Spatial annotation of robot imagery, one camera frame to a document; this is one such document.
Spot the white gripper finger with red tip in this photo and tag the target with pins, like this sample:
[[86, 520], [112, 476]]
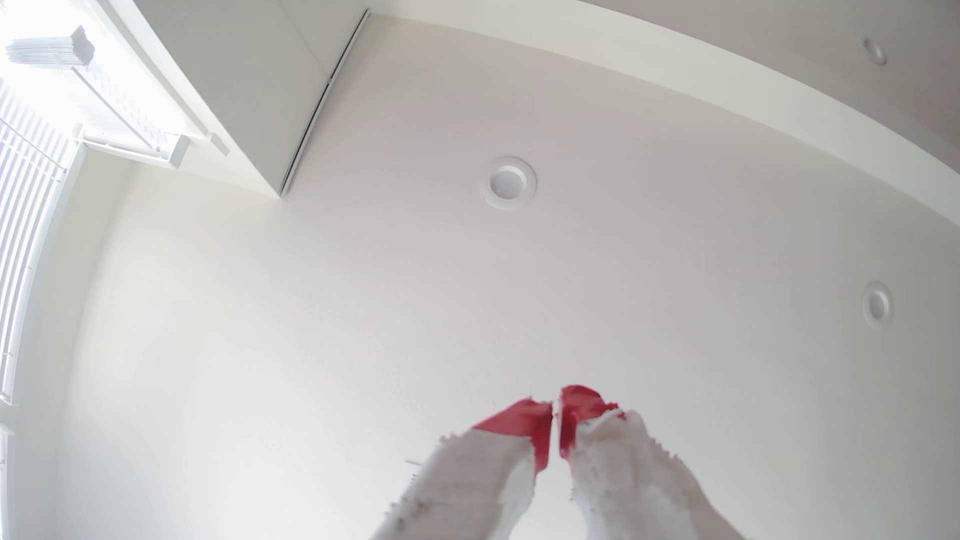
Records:
[[637, 480], [480, 480]]

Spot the white recessed ceiling light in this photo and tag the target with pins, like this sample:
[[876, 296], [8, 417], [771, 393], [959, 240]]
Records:
[[877, 304], [508, 182]]

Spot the white blind headrail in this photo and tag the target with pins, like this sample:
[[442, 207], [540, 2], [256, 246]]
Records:
[[135, 146]]

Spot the small round ceiling fixture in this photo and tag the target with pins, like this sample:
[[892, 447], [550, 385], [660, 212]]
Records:
[[874, 51]]

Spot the white window blinds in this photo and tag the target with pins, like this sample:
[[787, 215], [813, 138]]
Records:
[[26, 225]]

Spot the white stacked blind slats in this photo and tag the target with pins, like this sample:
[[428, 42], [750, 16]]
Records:
[[49, 49]]

